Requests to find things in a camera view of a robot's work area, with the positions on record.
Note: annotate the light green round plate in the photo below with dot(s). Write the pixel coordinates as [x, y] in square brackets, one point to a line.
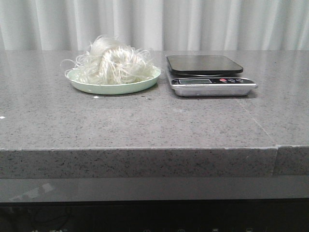
[114, 89]

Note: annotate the white vermicelli noodle bundle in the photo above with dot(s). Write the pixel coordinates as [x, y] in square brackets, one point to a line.
[109, 61]

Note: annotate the silver black kitchen scale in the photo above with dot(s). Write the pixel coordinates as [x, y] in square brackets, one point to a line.
[207, 76]

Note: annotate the white pleated curtain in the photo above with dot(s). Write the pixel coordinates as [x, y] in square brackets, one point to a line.
[157, 24]

